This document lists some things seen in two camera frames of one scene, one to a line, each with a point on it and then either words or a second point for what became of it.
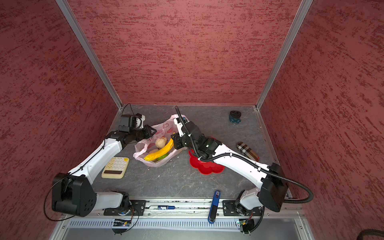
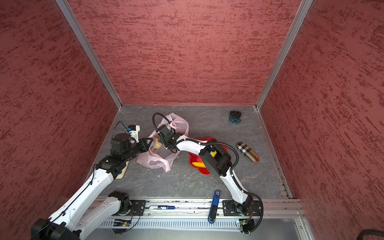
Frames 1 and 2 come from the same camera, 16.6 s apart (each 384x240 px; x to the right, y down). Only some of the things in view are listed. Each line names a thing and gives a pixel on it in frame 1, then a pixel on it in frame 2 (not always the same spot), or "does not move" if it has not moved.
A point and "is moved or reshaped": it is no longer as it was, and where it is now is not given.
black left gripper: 149,133 to 145,146
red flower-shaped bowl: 206,167 does not move
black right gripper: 177,140 to 162,139
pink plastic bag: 172,126 is moved or reshaped
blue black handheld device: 214,204 does not move
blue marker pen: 162,207 does not move
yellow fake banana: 166,148 to 199,164
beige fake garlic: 160,142 does not move
